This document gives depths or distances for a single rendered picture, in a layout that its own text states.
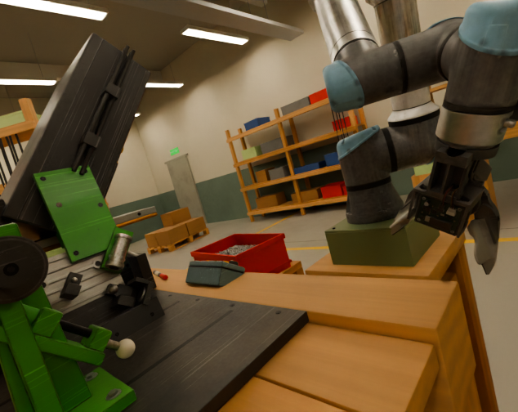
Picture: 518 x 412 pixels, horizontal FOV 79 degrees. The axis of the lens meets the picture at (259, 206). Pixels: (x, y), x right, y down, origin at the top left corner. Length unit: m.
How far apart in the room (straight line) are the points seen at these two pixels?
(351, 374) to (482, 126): 0.33
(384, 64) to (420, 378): 0.40
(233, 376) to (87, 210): 0.51
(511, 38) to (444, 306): 0.33
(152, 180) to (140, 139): 1.41
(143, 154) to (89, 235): 10.58
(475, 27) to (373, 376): 0.40
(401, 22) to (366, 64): 0.34
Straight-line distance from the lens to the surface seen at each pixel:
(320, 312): 0.55
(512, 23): 0.44
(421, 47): 0.52
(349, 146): 0.83
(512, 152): 5.87
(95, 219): 0.80
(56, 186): 0.82
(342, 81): 0.50
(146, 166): 11.27
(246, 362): 0.49
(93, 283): 0.79
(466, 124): 0.45
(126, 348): 0.55
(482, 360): 1.14
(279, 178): 6.58
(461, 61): 0.45
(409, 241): 0.78
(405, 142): 0.84
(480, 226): 0.55
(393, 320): 0.50
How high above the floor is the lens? 1.15
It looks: 6 degrees down
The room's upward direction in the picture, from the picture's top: 16 degrees counter-clockwise
